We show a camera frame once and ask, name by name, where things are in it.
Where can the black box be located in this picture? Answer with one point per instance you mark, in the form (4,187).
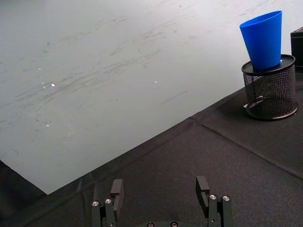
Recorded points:
(297,42)

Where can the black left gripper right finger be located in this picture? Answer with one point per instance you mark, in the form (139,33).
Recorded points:
(205,194)

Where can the black table cloth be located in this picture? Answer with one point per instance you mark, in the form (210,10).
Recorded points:
(180,179)

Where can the black mesh pen holder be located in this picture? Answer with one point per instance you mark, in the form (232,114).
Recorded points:
(271,94)

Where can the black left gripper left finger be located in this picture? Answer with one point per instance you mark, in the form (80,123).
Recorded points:
(117,196)

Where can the blue plastic cup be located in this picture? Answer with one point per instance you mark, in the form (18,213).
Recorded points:
(263,40)

